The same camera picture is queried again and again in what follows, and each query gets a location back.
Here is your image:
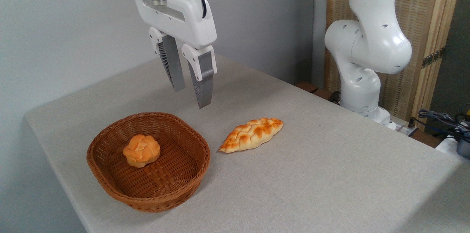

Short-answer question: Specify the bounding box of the grey tablecloth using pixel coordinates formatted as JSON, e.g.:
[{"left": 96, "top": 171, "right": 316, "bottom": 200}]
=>
[{"left": 25, "top": 54, "right": 470, "bottom": 233}]

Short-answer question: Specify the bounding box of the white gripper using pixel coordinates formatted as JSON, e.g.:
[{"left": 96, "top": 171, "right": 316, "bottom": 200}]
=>
[{"left": 126, "top": 0, "right": 217, "bottom": 110}]

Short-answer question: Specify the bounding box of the brown wicker basket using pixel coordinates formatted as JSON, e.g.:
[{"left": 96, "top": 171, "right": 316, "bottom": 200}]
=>
[{"left": 86, "top": 112, "right": 211, "bottom": 214}]

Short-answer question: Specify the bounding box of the grey device box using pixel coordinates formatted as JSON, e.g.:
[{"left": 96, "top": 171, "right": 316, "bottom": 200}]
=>
[{"left": 456, "top": 132, "right": 470, "bottom": 160}]

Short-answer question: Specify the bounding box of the round bread roll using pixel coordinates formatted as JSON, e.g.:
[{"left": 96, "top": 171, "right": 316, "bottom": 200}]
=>
[{"left": 123, "top": 134, "right": 161, "bottom": 168}]

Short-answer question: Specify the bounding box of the blue-grey cable bundle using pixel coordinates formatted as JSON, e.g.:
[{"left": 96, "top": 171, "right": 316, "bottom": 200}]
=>
[{"left": 410, "top": 109, "right": 470, "bottom": 141}]

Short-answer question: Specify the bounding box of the long braided bread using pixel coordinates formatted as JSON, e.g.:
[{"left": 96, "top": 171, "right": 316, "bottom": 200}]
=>
[{"left": 219, "top": 117, "right": 284, "bottom": 154}]

